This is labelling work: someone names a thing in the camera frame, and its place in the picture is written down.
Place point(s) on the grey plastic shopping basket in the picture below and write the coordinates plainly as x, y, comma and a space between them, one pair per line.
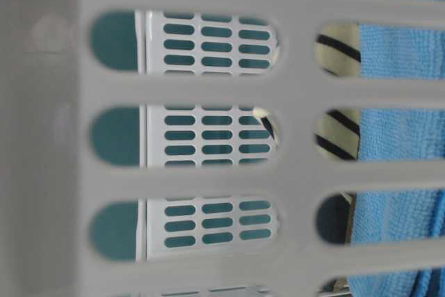
53, 184

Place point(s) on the cream black striped cloth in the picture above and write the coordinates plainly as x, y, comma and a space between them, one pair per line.
337, 133

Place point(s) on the blue microfibre cloth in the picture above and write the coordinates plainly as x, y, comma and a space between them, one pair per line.
391, 52

